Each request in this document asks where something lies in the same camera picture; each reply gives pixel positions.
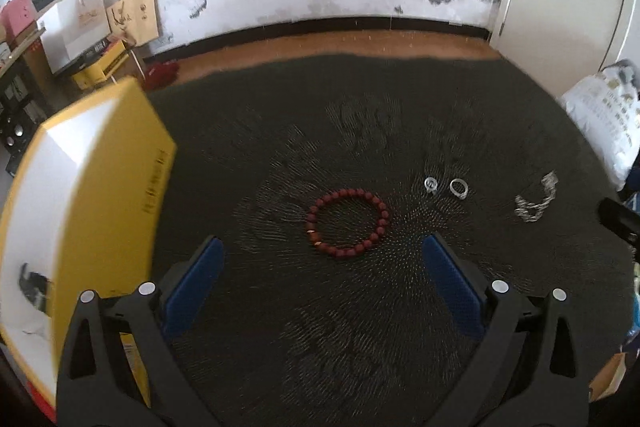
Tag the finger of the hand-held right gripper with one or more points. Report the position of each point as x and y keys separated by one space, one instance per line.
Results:
x=620 y=219

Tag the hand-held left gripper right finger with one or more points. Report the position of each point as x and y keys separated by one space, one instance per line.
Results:
x=452 y=287

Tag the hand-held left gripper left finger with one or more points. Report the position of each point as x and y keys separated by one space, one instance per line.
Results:
x=195 y=287

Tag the large yellow cardboard box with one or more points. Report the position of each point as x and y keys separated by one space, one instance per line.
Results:
x=90 y=167

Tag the white printed plastic bag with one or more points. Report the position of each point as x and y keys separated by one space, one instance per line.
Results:
x=600 y=117

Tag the dark patterned blanket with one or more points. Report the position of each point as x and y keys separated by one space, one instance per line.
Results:
x=300 y=132

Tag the red cloth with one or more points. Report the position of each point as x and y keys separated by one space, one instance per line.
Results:
x=161 y=76

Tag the small yellow box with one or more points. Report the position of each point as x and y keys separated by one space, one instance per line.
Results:
x=97 y=72

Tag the black speaker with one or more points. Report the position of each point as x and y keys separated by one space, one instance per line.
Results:
x=12 y=129

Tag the brown cardboard box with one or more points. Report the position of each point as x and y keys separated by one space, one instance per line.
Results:
x=39 y=57

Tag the brown paper bag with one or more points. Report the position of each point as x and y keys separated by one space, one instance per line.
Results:
x=132 y=14

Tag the white paper bag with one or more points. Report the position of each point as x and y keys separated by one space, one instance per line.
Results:
x=80 y=27

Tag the pink box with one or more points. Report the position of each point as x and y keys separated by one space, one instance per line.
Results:
x=20 y=14

